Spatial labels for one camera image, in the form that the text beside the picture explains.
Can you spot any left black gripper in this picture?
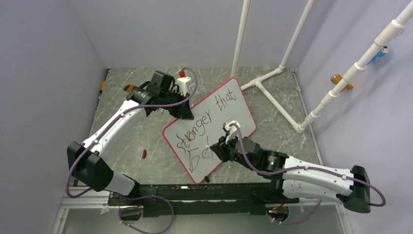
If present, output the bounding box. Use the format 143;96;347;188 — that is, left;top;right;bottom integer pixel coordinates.
160;89;192;119

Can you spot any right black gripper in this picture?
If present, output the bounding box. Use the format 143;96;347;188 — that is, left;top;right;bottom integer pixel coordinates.
210;132;256;171

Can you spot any red framed whiteboard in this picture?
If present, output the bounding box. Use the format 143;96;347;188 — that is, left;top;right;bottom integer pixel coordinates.
163;78;257;184

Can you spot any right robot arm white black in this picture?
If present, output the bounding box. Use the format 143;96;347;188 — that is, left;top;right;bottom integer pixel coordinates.
209;136;371;214

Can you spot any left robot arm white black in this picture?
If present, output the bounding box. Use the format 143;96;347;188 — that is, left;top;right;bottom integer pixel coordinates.
65;67;198;205

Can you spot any orange black small object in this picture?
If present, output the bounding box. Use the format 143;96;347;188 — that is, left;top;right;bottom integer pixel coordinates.
123;84;135;93

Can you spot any white PVC pipe right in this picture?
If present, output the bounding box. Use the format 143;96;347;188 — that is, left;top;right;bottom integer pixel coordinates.
295;1;413;133

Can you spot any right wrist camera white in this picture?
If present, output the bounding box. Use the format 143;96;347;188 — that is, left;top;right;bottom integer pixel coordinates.
223;118;241;144

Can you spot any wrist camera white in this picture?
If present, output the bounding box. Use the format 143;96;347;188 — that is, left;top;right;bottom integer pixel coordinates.
223;118;241;144
176;71;195;97

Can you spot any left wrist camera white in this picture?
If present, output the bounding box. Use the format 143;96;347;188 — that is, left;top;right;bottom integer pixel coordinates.
176;71;195;97

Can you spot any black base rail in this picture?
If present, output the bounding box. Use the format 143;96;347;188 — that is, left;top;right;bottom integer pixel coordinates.
60;182;343;217

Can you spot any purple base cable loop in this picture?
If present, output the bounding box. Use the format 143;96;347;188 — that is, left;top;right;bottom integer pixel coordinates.
118;194;175;234

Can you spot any white PVC pipe frame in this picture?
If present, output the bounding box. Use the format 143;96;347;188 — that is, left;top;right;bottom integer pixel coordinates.
230;0;317;133

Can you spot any orange clamp on wall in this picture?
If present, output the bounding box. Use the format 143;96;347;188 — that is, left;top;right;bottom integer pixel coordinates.
330;74;354;93

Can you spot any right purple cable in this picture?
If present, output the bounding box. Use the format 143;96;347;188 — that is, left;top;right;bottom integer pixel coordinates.
228;123;387;207

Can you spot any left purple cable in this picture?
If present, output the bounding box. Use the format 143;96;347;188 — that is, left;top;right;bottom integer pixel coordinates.
65;67;199;198

